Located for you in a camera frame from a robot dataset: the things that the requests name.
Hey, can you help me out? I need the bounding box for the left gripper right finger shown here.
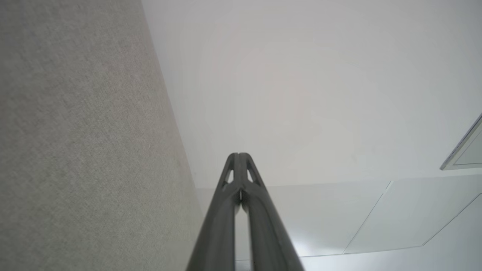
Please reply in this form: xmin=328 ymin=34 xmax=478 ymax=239
xmin=239 ymin=152 xmax=305 ymax=271

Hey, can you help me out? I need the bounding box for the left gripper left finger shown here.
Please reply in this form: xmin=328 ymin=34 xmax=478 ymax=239
xmin=186 ymin=152 xmax=242 ymax=271

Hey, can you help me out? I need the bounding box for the grey fabric sofa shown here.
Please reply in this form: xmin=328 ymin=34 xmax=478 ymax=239
xmin=0 ymin=0 xmax=204 ymax=271

